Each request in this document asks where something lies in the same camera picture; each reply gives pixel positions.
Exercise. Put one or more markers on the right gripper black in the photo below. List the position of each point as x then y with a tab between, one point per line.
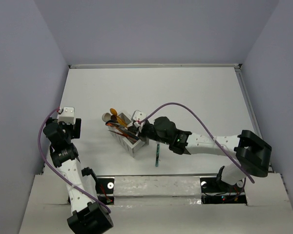
140	133

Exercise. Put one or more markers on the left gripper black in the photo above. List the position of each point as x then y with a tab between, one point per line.
74	128

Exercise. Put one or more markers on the teal patterned handle knife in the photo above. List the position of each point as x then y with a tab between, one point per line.
157	154

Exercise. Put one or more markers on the dark handle steel knife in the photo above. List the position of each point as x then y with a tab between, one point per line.
122	128

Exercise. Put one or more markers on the orange knife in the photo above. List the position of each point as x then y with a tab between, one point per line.
125	132

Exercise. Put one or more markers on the beige spoon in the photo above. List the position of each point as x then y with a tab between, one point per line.
106	117

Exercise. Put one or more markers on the red-orange spoon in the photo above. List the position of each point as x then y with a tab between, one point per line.
111	125

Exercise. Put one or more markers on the dark blue spoon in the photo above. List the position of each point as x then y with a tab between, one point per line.
111	122

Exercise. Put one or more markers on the brown spoon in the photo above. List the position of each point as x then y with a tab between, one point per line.
114	119

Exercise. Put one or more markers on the yellow-orange spoon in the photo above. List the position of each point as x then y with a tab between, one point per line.
114	112

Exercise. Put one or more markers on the blue knife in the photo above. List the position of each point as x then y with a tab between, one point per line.
131	135

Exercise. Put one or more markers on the red-orange knife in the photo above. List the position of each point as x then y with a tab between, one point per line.
117	132

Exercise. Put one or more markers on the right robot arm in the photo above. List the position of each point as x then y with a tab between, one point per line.
249	154

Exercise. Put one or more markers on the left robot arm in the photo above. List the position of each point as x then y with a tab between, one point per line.
88	214

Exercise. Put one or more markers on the white utensil caddy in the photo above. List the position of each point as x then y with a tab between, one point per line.
132	147

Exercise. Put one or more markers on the white cardboard front cover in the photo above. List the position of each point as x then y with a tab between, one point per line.
267	211

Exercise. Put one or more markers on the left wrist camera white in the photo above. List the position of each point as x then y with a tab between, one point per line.
66	115

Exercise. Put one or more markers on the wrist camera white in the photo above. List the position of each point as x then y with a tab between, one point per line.
138	118
66	115

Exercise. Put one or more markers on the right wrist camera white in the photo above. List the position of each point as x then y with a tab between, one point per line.
138	118

